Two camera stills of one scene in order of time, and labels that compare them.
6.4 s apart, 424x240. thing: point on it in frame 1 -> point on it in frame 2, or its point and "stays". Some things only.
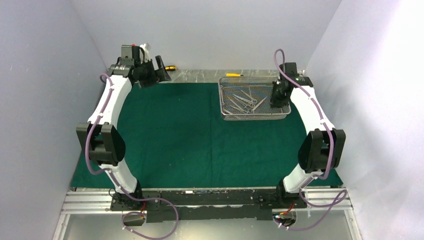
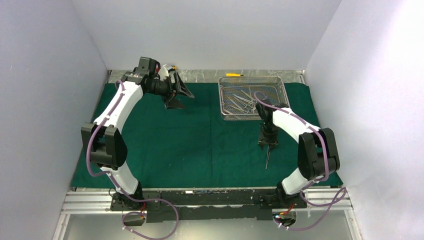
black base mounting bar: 171,206 stays
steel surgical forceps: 250,110 stays
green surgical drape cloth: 175,135 stays
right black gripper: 276,98 -> 268,140
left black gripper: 156,73 -> 173,91
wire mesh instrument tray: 249,98 stays
